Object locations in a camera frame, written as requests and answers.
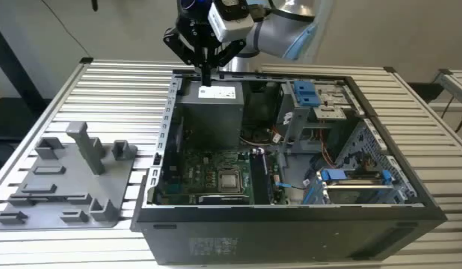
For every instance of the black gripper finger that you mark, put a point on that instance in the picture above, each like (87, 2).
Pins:
(229, 51)
(178, 42)

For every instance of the RAM stick with black chips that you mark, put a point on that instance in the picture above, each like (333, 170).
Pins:
(47, 197)

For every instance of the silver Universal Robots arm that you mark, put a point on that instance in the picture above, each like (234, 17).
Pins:
(276, 28)

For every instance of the black RAM slot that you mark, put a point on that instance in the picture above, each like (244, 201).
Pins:
(257, 179)

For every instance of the installed black RAM stick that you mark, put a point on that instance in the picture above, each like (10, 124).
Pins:
(269, 179)

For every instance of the grey power supply unit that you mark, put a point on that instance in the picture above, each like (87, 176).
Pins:
(209, 120)

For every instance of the blue drive cage latch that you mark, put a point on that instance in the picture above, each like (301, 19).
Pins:
(307, 92)

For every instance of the black table corner cap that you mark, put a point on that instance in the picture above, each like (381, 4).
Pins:
(446, 71)
(389, 69)
(87, 60)

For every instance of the grey metal drive cage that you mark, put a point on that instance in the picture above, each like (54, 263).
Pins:
(303, 117)

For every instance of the CPU socket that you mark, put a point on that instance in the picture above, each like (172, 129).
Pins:
(225, 169)

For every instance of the green motherboard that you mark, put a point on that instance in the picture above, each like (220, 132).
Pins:
(201, 168)

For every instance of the silver CPU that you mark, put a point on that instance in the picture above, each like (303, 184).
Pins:
(230, 182)

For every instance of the hard disk in blue carrier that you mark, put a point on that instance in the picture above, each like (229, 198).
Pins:
(335, 175)

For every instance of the black graphics card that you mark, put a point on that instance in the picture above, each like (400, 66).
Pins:
(224, 198)

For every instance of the grey parts rack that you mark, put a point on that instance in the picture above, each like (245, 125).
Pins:
(78, 190)

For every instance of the metal slat side table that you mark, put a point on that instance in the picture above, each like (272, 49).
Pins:
(459, 84)

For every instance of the black open PC case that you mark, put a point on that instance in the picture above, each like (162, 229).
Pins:
(253, 238)

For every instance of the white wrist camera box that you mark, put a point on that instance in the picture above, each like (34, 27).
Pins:
(232, 28)

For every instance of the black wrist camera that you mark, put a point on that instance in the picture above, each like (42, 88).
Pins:
(237, 5)

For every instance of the black hanging wall object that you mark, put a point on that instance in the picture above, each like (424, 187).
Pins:
(94, 5)

